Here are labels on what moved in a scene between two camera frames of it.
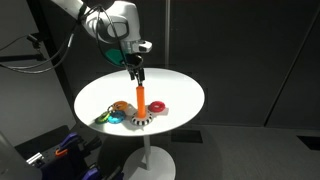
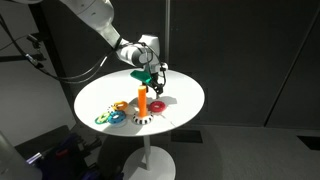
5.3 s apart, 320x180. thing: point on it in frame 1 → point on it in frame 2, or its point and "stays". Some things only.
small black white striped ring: (110, 111) stays
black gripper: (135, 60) → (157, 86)
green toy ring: (101, 119) stays
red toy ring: (157, 107) stays
